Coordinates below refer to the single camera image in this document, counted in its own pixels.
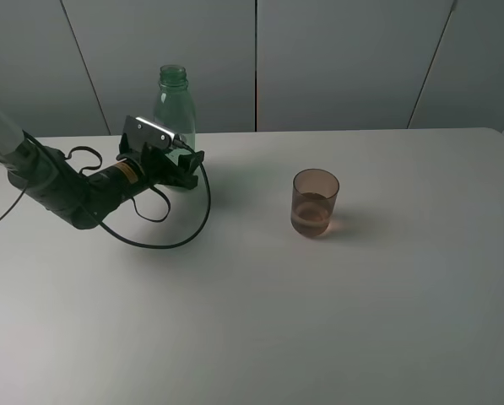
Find green transparent plastic bottle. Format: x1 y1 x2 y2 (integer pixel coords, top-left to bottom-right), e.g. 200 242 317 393
154 65 196 149

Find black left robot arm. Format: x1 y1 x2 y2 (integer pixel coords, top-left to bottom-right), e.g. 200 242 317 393
0 111 204 230

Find pink translucent plastic cup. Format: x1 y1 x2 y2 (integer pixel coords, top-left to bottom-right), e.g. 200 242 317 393
290 168 339 238

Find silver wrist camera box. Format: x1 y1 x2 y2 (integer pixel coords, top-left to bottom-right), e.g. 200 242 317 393
122 116 183 152

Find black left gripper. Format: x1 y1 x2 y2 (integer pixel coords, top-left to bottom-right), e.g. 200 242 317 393
115 133 204 190

